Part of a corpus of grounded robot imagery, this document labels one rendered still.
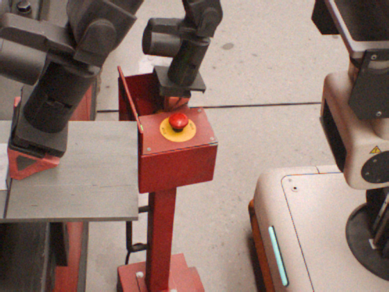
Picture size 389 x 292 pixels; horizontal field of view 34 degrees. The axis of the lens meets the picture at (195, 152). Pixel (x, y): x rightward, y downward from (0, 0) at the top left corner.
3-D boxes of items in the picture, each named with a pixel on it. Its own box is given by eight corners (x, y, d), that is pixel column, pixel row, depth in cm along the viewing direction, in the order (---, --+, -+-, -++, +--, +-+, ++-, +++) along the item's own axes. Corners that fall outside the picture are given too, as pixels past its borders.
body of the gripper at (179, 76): (151, 71, 131) (161, 43, 126) (195, 76, 136) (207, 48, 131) (158, 92, 127) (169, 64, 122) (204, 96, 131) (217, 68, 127)
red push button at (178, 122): (189, 136, 126) (191, 123, 123) (170, 140, 125) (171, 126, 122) (184, 122, 129) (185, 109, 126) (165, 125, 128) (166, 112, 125)
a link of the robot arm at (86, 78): (105, 76, 75) (102, 45, 78) (49, 58, 71) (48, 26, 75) (80, 115, 79) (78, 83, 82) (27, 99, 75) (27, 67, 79)
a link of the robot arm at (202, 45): (216, 42, 122) (208, 25, 126) (183, 38, 119) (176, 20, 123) (203, 70, 127) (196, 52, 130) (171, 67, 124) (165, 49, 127)
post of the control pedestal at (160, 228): (168, 290, 176) (179, 160, 137) (149, 295, 175) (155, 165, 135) (163, 274, 180) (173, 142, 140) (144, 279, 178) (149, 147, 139)
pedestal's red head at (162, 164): (213, 181, 134) (222, 120, 120) (139, 195, 129) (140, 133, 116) (186, 117, 146) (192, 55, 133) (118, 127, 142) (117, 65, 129)
